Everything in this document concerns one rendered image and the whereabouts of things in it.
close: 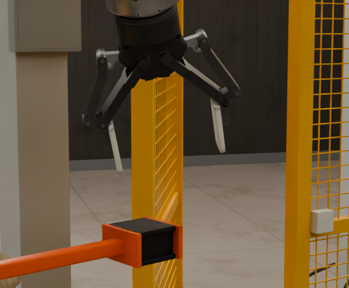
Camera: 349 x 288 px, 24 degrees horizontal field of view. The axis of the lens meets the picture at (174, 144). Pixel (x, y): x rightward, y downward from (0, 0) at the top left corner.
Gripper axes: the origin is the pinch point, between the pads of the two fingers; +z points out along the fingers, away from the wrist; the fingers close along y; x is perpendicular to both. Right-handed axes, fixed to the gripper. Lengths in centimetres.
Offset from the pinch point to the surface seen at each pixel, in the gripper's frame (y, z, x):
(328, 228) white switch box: 44, 84, 80
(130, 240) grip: -7.3, 14.5, 1.9
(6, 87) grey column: -34, 47, 127
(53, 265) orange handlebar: -18.0, 12.2, -3.1
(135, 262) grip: -7.3, 17.0, -0.1
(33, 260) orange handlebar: -20.2, 10.1, -4.0
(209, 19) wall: 123, 322, 778
